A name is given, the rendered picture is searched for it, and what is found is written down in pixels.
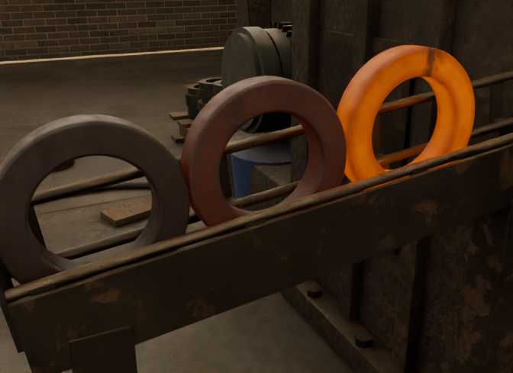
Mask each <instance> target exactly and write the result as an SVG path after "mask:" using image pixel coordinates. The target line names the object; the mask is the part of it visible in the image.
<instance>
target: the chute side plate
mask: <svg viewBox="0 0 513 373"><path fill-rule="evenodd" d="M512 195H513V143H512V144H509V145H507V146H503V147H500V148H497V149H494V150H490V151H488V152H485V153H480V154H478V155H475V156H471V157H469V158H466V159H461V160H459V161H456V162H452V163H450V164H446V165H444V166H440V167H437V168H435V169H430V170H427V171H425V172H421V173H418V174H416V175H411V176H409V177H406V178H402V179H399V180H396V181H393V182H390V183H387V184H384V185H380V186H377V187H375V188H371V189H368V190H365V191H361V192H358V193H356V194H353V195H349V196H346V197H343V198H339V199H337V200H334V201H329V202H327V203H324V204H320V205H318V206H315V207H310V208H308V209H305V210H303V211H299V212H296V213H293V214H289V215H286V216H284V217H280V218H276V219H274V220H270V221H267V222H265V223H261V224H258V225H255V226H252V227H248V228H246V229H242V230H238V231H236V232H233V233H229V234H226V235H223V236H220V237H217V238H214V239H212V240H207V241H204V242H202V243H198V244H195V245H192V246H188V247H186V248H183V249H179V250H176V251H173V252H169V253H167V254H164V255H161V256H157V257H154V258H152V259H148V260H145V261H142V262H138V263H135V264H133V265H129V266H125V267H123V268H119V269H116V270H114V271H111V272H106V273H104V274H101V275H97V276H95V277H91V278H87V279H85V280H82V281H78V282H75V283H72V284H70V285H66V286H63V287H61V288H57V289H54V290H51V291H47V292H44V293H42V294H38V295H34V296H32V297H28V298H25V299H22V300H19V301H15V302H13V303H10V304H8V309H9V312H10V314H11V318H12V320H13V322H14V325H15V329H16V330H17V333H18V337H19V339H20V341H21V345H22V347H23V350H24V354H25V355H26V358H27V362H28V364H29V366H30V369H31V372H32V373H60V372H63V371H66V370H69V369H71V368H73V366H72V361H71V356H70V351H69V341H71V340H74V339H79V338H82V337H86V336H91V335H95V334H97V333H103V332H106V331H109V330H115V329H118V328H122V327H124V326H132V327H133V334H134V344H135V345H137V344H139V343H141V342H145V341H147V340H149V339H153V338H155V337H158V336H161V335H163V334H166V333H169V332H172V331H174V330H177V329H180V328H183V327H184V326H188V325H190V324H193V323H196V322H198V321H201V320H204V319H207V318H209V317H213V316H215V315H217V314H221V313H223V312H225V311H228V310H231V309H234V308H236V307H239V306H242V305H245V304H248V303H250V302H252V301H256V300H258V299H260V298H263V297H266V296H269V295H271V294H275V293H277V292H280V291H283V290H285V289H287V288H291V287H293V286H296V285H300V284H301V283H304V282H307V281H310V280H312V279H314V278H318V277H321V276H322V275H326V274H328V273H331V272H334V271H337V270H339V269H342V268H345V267H347V266H349V265H353V264H355V263H358V262H362V261H363V260H366V259H369V258H372V257H374V256H377V255H380V254H383V253H384V252H388V251H390V250H393V249H397V248H399V247H401V246H404V245H407V244H409V243H413V242H415V241H418V240H421V239H424V238H425V237H428V236H431V235H434V234H436V233H439V232H442V231H445V230H448V229H450V228H452V227H456V226H459V225H460V224H463V223H466V222H469V221H471V220H475V219H477V218H480V217H483V216H485V215H487V214H491V213H494V212H496V211H500V210H501V209H504V208H507V207H510V206H511V200H512Z"/></svg>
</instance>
